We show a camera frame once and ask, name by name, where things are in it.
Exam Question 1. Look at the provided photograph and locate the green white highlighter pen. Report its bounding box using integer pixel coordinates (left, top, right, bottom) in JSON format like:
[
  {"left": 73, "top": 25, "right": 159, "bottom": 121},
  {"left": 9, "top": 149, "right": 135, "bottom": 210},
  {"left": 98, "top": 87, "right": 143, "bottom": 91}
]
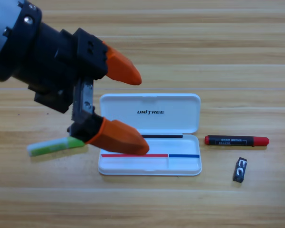
[{"left": 26, "top": 136, "right": 86, "bottom": 157}]

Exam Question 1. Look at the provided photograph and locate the red black marker pen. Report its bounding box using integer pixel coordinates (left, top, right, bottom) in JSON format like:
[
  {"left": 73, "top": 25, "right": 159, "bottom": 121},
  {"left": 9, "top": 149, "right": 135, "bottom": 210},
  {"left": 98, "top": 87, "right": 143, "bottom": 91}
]
[{"left": 204, "top": 134, "right": 270, "bottom": 147}]

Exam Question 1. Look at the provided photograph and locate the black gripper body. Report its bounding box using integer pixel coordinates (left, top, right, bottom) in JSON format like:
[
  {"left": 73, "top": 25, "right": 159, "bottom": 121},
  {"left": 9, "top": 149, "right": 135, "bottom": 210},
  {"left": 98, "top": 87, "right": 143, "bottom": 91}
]
[{"left": 0, "top": 0, "right": 95, "bottom": 122}]

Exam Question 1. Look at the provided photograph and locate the white Unitree pencil case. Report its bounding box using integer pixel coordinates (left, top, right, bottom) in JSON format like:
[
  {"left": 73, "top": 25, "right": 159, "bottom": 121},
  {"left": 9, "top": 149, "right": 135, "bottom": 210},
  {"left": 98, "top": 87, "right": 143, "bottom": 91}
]
[{"left": 97, "top": 93, "right": 202, "bottom": 176}]

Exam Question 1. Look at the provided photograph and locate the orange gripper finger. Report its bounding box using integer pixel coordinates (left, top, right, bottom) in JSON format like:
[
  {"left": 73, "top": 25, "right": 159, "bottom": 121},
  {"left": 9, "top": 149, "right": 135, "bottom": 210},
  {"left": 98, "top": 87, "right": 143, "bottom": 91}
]
[
  {"left": 67, "top": 114, "right": 150, "bottom": 155},
  {"left": 73, "top": 28, "right": 142, "bottom": 86}
]

